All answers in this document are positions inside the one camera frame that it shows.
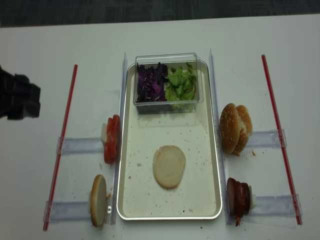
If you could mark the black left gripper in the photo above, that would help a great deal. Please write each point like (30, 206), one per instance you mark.
(19, 98)

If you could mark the right red rail strip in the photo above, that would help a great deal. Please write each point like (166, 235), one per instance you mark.
(296, 204)

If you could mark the sesame bun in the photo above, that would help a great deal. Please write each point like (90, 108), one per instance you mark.
(246, 129)
(230, 126)

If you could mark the right near clear pusher track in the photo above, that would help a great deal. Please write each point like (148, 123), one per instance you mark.
(281, 205)

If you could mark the cream metal tray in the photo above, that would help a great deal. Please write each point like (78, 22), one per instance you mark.
(198, 195)

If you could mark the red tomato slices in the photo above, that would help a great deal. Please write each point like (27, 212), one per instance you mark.
(111, 144)

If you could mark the right clear long divider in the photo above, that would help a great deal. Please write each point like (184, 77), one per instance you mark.
(218, 139)

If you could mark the purple cabbage shreds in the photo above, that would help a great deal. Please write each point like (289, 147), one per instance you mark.
(151, 83)

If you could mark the clear pusher track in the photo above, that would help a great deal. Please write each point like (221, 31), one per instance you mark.
(88, 145)
(59, 211)
(281, 205)
(267, 139)

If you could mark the green lettuce leaves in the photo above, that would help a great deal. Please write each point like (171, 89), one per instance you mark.
(181, 84)

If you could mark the clear plastic salad box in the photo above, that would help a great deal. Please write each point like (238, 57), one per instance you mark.
(171, 60)

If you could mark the front sesame bun top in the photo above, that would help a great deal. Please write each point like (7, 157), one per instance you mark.
(230, 126)

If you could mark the red rail strip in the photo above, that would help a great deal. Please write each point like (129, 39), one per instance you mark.
(296, 204)
(49, 204)

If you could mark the dark red meat patties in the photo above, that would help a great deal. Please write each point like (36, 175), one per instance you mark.
(239, 198)

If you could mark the left red rail strip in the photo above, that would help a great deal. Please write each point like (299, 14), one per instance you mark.
(49, 204)

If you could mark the upright bun bottom slice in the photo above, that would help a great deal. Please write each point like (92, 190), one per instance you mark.
(98, 201)

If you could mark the left near clear pusher track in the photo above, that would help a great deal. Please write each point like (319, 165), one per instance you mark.
(59, 211)

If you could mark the pale bun bottom slice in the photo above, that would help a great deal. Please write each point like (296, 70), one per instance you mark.
(168, 166)

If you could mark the right far clear pusher track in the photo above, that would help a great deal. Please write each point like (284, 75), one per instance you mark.
(267, 139)

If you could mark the left far clear pusher track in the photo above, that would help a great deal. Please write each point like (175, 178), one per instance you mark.
(88, 145)

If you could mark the rear sesame bun top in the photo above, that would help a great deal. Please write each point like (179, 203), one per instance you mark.
(246, 129)

